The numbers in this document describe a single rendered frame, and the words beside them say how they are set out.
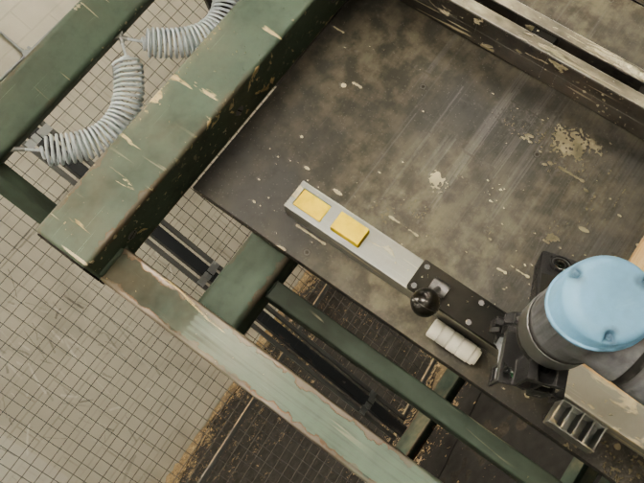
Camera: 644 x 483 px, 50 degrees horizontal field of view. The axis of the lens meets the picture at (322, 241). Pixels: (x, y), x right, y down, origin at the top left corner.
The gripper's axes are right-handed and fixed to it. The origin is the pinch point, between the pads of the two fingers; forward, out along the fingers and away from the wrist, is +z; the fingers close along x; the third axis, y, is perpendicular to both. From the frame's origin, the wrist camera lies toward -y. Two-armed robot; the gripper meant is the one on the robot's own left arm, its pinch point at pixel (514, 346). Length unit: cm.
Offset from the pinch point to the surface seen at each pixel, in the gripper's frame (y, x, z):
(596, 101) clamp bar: -43.4, 6.6, 9.0
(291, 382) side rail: 11.4, -26.7, 7.3
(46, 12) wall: -241, -335, 359
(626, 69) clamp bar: -47.2, 9.1, 4.8
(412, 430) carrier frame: 5, -1, 125
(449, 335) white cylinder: -1.1, -7.2, 9.2
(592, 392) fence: 1.5, 12.9, 8.2
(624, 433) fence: 5.7, 17.7, 8.2
